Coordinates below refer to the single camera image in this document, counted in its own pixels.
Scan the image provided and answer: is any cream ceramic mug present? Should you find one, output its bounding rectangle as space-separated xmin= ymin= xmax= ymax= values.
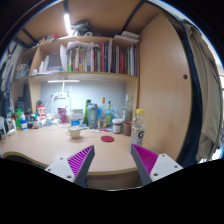
xmin=65 ymin=125 xmax=82 ymax=140

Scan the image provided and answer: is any small white bottle blue cap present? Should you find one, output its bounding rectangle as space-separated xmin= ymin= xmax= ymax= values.
xmin=20 ymin=113 xmax=28 ymax=131

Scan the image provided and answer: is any green glass bottle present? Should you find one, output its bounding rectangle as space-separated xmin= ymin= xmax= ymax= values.
xmin=104 ymin=100 xmax=113 ymax=128

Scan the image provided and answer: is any white ceiling light tube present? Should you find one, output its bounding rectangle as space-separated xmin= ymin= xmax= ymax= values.
xmin=63 ymin=12 xmax=73 ymax=37

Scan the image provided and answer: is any light blue plastic bag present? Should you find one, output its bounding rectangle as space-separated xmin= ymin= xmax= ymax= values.
xmin=109 ymin=105 xmax=122 ymax=121

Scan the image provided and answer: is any flat round red coaster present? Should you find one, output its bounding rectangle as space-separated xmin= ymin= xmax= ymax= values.
xmin=100 ymin=134 xmax=116 ymax=144

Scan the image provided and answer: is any white wall socket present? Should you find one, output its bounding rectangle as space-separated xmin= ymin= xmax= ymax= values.
xmin=56 ymin=91 xmax=68 ymax=100

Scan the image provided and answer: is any white charging cable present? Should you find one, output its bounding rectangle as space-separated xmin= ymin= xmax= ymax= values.
xmin=44 ymin=94 xmax=59 ymax=116

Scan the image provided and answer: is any small green bottle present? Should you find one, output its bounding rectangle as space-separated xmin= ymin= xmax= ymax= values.
xmin=14 ymin=109 xmax=22 ymax=130

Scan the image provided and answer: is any clear glass bottle white cap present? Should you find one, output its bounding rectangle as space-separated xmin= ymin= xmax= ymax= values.
xmin=121 ymin=94 xmax=134 ymax=123

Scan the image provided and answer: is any magenta carton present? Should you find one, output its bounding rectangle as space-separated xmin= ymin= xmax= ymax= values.
xmin=57 ymin=107 xmax=68 ymax=124

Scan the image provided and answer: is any brown jar white lid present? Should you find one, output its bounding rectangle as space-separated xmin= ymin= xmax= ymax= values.
xmin=111 ymin=118 xmax=124 ymax=135

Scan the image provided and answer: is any clear drink bottle yellow cap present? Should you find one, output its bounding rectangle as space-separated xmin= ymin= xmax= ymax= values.
xmin=130 ymin=108 xmax=147 ymax=148

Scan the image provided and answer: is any red white can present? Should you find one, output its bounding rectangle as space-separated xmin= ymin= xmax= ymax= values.
xmin=36 ymin=104 xmax=47 ymax=122

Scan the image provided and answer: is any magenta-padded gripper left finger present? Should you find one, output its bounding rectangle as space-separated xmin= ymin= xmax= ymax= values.
xmin=44 ymin=144 xmax=96 ymax=189

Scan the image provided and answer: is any dark blue metal post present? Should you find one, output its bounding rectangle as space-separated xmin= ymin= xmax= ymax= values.
xmin=179 ymin=19 xmax=204 ymax=168

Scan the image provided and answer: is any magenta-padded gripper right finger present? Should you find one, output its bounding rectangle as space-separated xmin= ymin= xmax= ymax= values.
xmin=130 ymin=143 xmax=184 ymax=186

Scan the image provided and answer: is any white blue box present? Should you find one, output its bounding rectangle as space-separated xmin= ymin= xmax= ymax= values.
xmin=70 ymin=108 xmax=84 ymax=127

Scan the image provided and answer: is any beige hanging curtain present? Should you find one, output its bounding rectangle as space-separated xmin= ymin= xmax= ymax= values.
xmin=182 ymin=22 xmax=224 ymax=164

